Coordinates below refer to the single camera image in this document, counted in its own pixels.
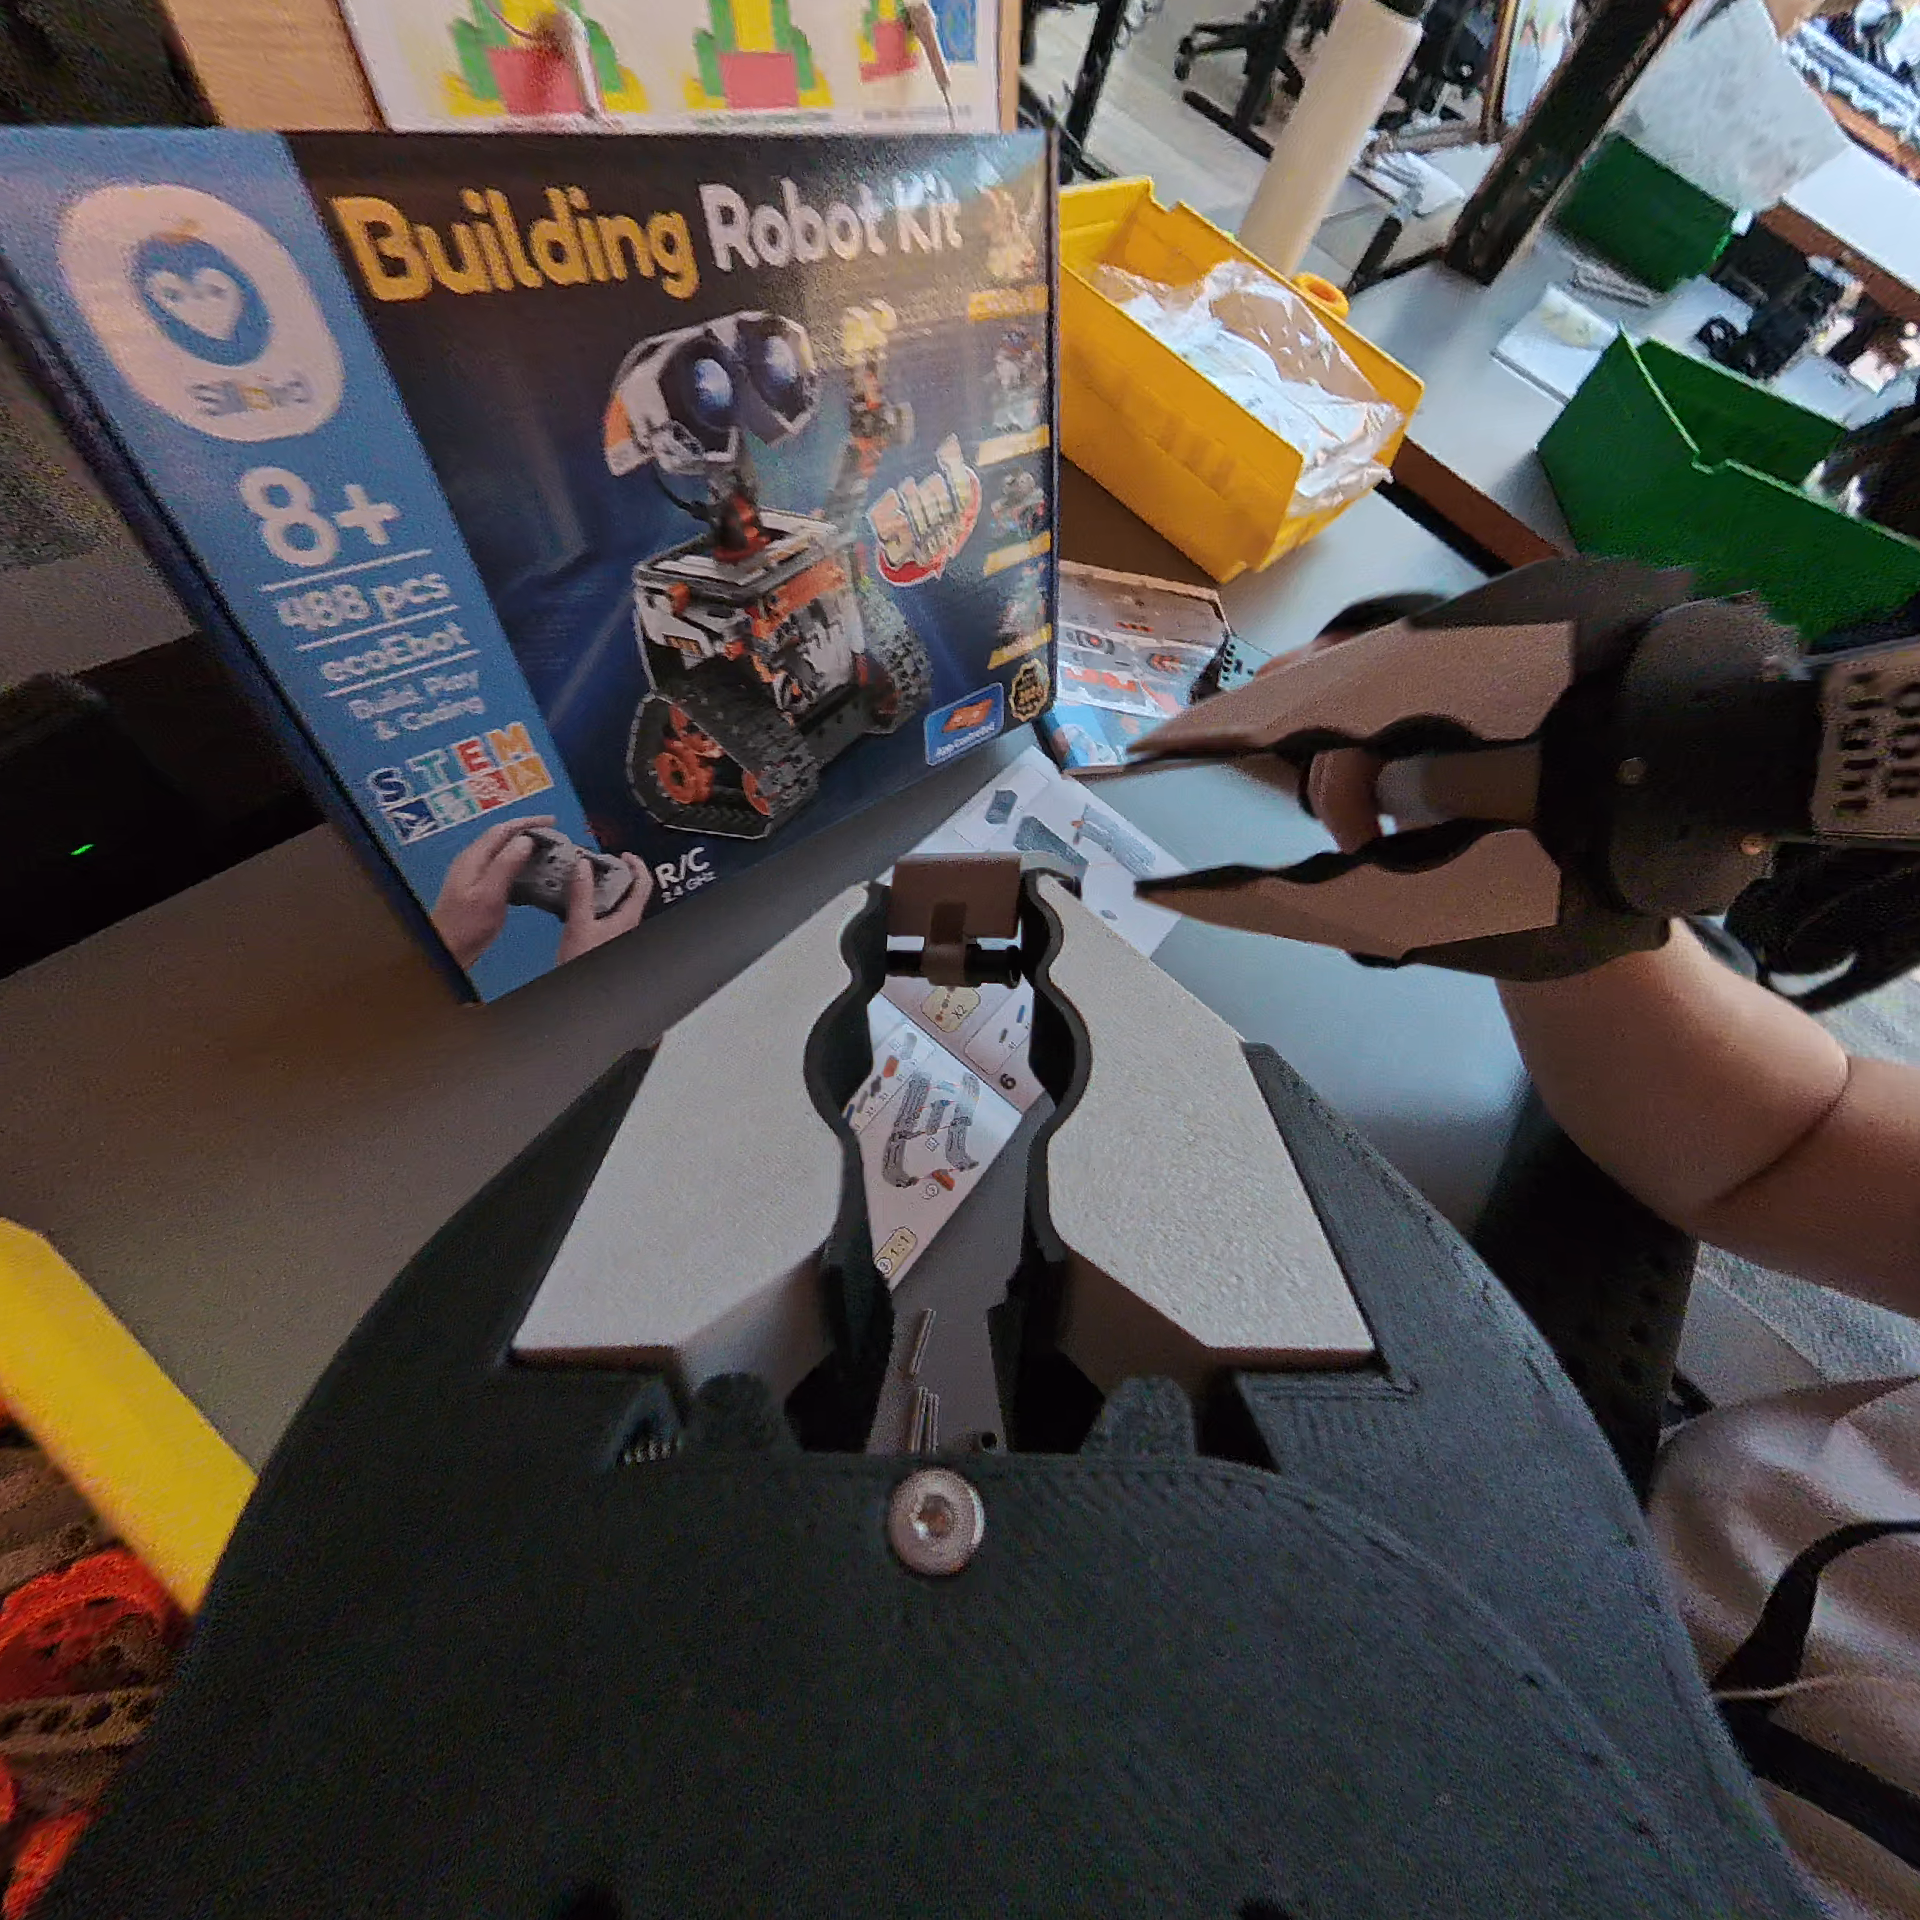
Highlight yellow plastic bin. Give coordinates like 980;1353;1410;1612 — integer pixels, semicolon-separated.
1057;175;1426;584
0;1219;255;1616

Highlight person's right forearm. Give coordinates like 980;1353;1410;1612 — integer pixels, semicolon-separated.
1497;960;1920;1328

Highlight person's right hand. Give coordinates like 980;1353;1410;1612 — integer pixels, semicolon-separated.
1305;743;1396;855

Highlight small blue booklet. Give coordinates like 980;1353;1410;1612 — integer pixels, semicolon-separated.
1036;630;1278;776

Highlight black perforated board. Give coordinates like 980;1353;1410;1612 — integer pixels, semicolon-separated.
1477;1118;1706;1489

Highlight white paper roll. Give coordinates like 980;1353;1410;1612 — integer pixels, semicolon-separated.
1236;0;1421;280

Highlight long black carton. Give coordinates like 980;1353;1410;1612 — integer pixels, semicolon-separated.
1442;0;1652;288

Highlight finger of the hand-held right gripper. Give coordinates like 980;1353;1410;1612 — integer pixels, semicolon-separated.
1124;614;1588;825
1137;817;1569;964

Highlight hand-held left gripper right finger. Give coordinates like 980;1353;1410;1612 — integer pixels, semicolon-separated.
1020;872;1379;1445

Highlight blue robot kit box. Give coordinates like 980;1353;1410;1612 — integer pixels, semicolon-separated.
0;128;1061;1003

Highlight grey building block piece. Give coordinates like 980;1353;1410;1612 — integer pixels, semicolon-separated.
882;855;1039;992

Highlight black device green light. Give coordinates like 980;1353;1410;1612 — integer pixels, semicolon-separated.
0;675;327;981

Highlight open instruction booklet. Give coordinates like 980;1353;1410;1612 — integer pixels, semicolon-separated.
838;744;1190;1292

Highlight clear plastic bags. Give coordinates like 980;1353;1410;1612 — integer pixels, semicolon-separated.
1093;259;1406;519

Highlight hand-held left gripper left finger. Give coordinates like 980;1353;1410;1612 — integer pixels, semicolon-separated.
509;881;889;1448

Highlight large green bin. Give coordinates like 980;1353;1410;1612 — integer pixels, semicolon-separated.
1537;334;1920;646

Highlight grey desk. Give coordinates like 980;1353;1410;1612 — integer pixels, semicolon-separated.
0;223;1920;1920

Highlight black strap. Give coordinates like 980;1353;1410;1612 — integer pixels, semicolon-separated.
1710;1521;1920;1865

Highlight small green bin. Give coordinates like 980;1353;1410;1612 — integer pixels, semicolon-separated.
1551;135;1737;296

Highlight small white booklet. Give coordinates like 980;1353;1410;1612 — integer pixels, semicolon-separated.
1497;285;1622;400

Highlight person's light shirt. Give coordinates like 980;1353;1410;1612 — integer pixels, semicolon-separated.
1651;1375;1920;1920

